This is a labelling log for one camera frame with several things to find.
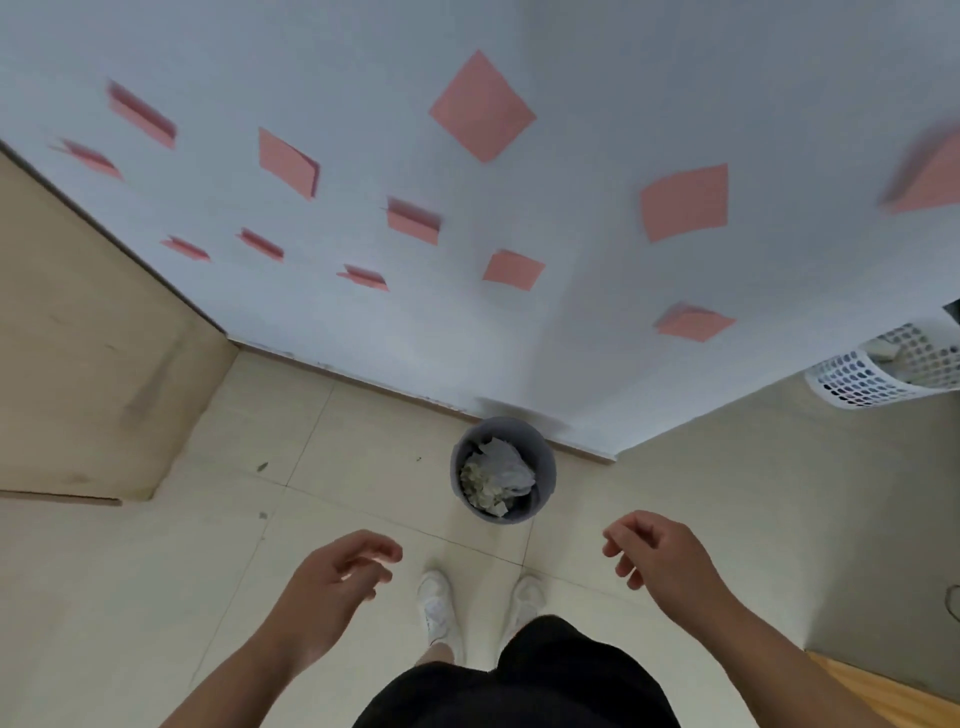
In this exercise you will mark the person's right forearm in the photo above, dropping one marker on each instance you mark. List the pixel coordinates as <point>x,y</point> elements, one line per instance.
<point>772,675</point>

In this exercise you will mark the grey round trash bin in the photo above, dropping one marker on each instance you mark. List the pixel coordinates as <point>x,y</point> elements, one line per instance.
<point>541,471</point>

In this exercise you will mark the white perforated plastic basket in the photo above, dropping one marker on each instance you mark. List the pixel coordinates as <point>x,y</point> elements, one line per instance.
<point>892,382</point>

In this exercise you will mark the group of pink sticky notes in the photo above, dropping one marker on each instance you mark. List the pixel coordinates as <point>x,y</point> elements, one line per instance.
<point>481,105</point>

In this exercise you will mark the person's right fingers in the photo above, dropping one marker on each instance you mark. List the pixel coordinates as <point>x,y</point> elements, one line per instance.
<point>626,540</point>

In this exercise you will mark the person's left fingers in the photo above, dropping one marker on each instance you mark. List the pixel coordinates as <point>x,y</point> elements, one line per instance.
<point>371,551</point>

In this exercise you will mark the person's left hand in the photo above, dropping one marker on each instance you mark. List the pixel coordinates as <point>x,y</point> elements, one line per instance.
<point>319,592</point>

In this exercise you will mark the person's left leg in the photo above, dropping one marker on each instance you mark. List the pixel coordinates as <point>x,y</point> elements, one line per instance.
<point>435,654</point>

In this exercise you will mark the person's white left shoe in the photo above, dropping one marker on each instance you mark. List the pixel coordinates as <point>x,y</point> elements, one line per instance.
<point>437,607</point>

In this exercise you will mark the light wooden furniture edge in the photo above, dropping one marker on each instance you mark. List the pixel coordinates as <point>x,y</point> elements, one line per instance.
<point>900,697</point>

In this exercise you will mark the person's white shoe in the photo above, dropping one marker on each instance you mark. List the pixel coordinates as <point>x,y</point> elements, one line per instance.
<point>526,600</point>
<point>437,607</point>

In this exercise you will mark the crumpled white paper waste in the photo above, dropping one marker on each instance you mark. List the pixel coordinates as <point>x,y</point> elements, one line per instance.
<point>501,472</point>

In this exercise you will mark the beige wooden door panel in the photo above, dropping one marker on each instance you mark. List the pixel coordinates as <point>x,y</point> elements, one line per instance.
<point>82,337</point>

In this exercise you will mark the person's black shorts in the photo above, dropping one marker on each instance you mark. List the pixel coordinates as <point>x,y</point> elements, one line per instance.
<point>525,682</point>

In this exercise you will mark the person's right hand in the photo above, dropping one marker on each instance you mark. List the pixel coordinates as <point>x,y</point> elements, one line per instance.
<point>671,562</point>

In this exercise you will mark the brown baseboard strip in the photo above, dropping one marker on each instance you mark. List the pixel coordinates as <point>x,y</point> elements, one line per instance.
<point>420,401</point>

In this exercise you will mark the person's white right shoe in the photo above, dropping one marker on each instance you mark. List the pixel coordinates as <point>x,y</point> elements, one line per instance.
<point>526,600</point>

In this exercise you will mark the person's left forearm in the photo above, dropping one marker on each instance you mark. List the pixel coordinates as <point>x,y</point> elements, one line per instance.
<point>240,686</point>

